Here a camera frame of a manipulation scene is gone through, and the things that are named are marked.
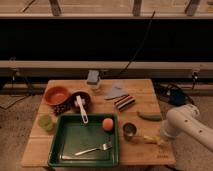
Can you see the small metal cup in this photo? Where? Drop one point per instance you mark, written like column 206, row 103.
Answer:
column 129, row 131

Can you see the dark brown bowl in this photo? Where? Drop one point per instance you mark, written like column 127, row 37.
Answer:
column 85, row 97

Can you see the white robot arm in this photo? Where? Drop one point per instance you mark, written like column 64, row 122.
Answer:
column 184, row 119

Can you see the orange bowl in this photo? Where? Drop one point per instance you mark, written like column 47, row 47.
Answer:
column 56, row 95

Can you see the silver fork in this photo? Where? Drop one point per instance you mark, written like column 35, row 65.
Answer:
column 103, row 147

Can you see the orange ball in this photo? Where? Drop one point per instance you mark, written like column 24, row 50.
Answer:
column 107, row 124

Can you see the light blue cloth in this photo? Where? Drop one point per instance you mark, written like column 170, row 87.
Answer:
column 115, row 91

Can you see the dark grapes bunch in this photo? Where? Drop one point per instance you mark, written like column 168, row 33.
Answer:
column 59, row 109

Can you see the yellow banana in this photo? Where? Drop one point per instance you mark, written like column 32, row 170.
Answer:
column 153, row 140

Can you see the wooden table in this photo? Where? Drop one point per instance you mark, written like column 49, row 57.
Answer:
column 133, row 153

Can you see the green pepper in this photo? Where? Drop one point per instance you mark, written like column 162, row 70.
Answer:
column 149, row 117

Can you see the green plastic tray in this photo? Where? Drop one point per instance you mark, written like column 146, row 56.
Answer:
column 72, row 136

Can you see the black white striped cloth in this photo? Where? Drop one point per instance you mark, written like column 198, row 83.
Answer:
column 124, row 102

